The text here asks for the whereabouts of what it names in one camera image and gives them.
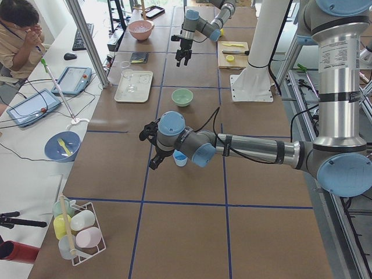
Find blue teach pendant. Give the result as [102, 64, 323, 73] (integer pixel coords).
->
[57, 66, 92, 96]
[6, 89, 61, 127]

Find near blue teach pendant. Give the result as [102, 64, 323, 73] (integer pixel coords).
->
[6, 89, 61, 127]

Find lemon half slice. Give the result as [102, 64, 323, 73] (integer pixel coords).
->
[226, 55, 235, 62]

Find pink bowl of ice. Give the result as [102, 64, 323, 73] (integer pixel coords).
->
[128, 20, 155, 41]

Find grey folded cloth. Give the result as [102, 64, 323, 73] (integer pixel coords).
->
[130, 52, 149, 64]

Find black keyboard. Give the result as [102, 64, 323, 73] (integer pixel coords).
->
[71, 22, 95, 52]

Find blue bowl with fork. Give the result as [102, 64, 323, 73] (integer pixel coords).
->
[44, 131, 81, 163]

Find light blue plastic cup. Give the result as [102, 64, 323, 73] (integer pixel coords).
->
[173, 150, 188, 167]

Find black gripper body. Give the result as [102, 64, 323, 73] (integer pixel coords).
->
[176, 37, 192, 60]
[153, 143, 174, 160]

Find green ceramic bowl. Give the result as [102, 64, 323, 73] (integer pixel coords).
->
[171, 88, 194, 107]

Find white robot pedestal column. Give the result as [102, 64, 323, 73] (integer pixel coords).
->
[231, 1, 292, 102]

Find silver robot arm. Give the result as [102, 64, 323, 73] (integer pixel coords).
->
[171, 0, 236, 67]
[139, 1, 371, 197]

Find grabber stick green handle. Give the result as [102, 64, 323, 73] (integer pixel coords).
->
[41, 58, 90, 131]

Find black camera tripod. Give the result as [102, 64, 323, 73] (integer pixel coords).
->
[1, 211, 48, 229]

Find aluminium frame post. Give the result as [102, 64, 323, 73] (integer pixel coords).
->
[66, 0, 109, 88]

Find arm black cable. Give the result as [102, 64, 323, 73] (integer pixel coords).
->
[191, 106, 291, 165]

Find black computer mouse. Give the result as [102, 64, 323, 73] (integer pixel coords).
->
[63, 52, 77, 61]

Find yellow plastic knife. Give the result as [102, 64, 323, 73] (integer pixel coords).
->
[222, 42, 245, 48]

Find cream bear tray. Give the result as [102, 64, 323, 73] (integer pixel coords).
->
[114, 70, 153, 103]

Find seated person beige shirt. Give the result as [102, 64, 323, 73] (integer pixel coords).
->
[1, 0, 46, 80]

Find white wire cup rack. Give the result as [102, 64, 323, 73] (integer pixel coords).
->
[52, 195, 106, 266]

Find dark wooden tray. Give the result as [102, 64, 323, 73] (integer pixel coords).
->
[140, 5, 165, 20]

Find far blue teach pendant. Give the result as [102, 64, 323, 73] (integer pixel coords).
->
[57, 66, 92, 96]

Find clear wine glass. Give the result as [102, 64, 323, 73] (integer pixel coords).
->
[120, 61, 136, 92]

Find wooden cutting board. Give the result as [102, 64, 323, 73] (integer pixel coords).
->
[217, 41, 249, 69]

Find red cylinder bottle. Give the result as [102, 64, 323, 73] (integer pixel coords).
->
[1, 241, 40, 264]

